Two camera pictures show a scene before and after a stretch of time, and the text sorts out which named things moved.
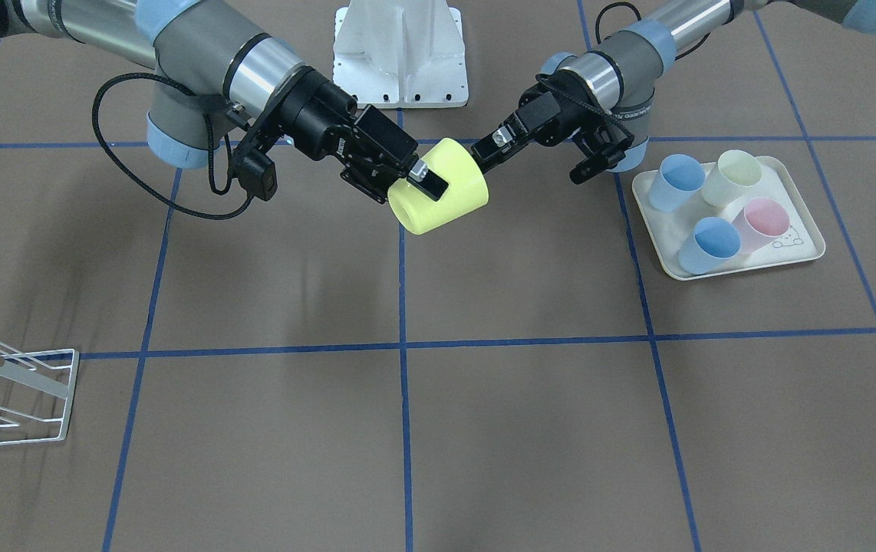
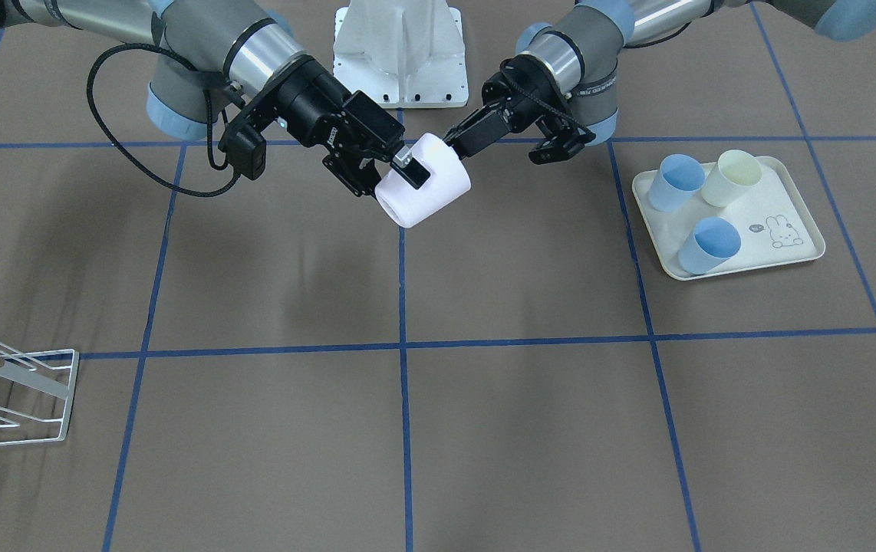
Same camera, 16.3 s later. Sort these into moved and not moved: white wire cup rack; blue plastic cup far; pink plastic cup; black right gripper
Moved: pink plastic cup
Not moved: white wire cup rack; black right gripper; blue plastic cup far
